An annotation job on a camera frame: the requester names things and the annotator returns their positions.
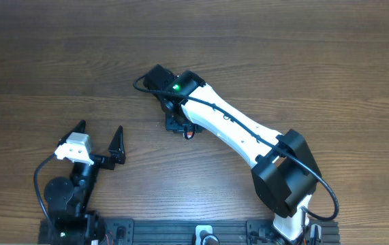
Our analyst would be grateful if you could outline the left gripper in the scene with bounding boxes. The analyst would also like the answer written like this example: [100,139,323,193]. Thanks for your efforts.
[57,119,127,172]

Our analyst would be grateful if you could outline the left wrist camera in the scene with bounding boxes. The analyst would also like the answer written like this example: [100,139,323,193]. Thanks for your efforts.
[54,131,93,166]

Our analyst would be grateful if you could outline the mounting rail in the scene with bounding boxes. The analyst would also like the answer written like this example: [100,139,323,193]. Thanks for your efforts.
[38,218,341,245]

